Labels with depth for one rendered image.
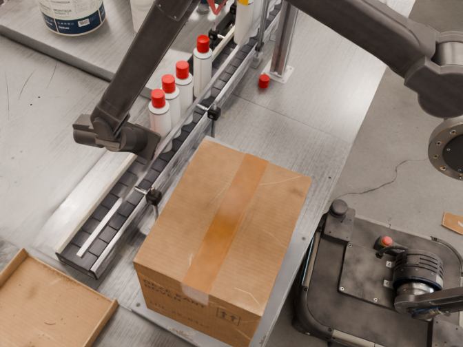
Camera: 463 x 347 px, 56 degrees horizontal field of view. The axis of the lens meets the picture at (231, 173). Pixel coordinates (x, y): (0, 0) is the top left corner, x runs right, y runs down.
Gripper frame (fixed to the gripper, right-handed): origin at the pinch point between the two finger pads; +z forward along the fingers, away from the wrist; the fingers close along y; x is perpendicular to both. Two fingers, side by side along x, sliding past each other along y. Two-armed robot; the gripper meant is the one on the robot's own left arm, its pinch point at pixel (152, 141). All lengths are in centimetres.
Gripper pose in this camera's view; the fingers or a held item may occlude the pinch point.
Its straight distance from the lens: 114.3
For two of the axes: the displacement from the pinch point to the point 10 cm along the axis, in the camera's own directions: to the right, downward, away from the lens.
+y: -8.9, -4.0, 2.1
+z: 2.5, -0.4, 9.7
